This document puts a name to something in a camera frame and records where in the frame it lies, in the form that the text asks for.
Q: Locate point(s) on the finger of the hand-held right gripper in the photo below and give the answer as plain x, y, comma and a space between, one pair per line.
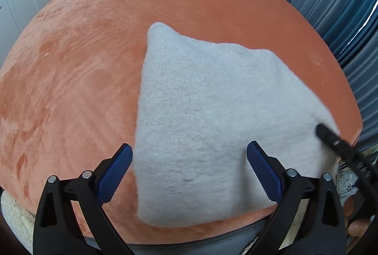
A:
336, 142

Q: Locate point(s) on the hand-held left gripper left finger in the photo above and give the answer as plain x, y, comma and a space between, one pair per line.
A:
116, 166

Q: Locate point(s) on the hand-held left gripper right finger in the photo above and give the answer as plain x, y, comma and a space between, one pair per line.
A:
264, 167

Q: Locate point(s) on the beige sweater with black hearts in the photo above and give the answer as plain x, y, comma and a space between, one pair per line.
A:
221, 125

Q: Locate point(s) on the person's right hand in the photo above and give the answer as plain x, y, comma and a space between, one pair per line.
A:
357, 227

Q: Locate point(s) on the floral patterned rug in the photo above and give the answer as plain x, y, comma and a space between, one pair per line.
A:
348, 181

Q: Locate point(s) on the orange plush blanket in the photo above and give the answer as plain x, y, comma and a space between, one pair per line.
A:
73, 95

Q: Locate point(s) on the dark grey leather footboard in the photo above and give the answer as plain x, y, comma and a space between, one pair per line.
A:
192, 238

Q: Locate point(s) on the white fleece mattress pad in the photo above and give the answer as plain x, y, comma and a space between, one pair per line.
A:
17, 213

